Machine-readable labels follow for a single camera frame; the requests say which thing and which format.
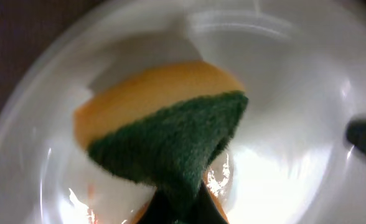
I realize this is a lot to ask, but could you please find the green yellow sponge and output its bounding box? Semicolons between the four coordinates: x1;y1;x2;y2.
73;60;248;210

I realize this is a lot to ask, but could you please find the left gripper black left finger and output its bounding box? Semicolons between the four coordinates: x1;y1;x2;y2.
136;182;228;224

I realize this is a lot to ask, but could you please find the grey plate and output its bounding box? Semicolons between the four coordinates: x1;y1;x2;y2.
0;1;366;223

